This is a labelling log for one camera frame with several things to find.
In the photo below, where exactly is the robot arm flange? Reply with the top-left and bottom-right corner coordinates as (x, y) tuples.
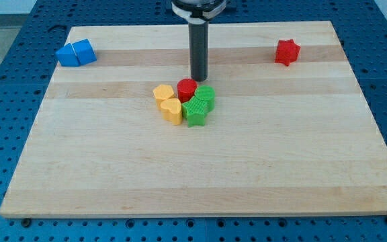
(171, 0), (227, 25)

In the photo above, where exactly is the green star block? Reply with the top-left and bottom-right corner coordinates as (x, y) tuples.
(181, 96), (208, 127)

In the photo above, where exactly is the red star block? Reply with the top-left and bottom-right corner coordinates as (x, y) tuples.
(275, 39), (300, 67)

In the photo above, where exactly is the yellow heart block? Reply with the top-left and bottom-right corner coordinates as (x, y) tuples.
(161, 98), (183, 125)

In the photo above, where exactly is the green cylinder block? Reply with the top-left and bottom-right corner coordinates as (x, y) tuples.
(195, 85), (216, 112)

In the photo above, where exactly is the red cylinder block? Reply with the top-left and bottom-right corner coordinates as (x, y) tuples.
(177, 79), (198, 103)

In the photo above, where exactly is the yellow hexagon block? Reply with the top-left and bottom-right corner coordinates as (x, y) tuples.
(153, 84), (175, 110)

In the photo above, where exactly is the black cylindrical pointer rod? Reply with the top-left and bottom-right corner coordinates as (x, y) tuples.
(188, 22), (208, 82)

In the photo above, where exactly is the wooden board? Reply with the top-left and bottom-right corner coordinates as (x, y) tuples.
(0, 21), (387, 218)

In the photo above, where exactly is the blue cube block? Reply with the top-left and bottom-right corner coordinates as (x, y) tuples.
(73, 39), (97, 65)

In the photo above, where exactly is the blue triangle block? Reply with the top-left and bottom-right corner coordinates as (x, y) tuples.
(55, 43), (80, 67)

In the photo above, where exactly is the blue perforated table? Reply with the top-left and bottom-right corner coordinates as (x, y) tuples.
(0, 1), (387, 241)

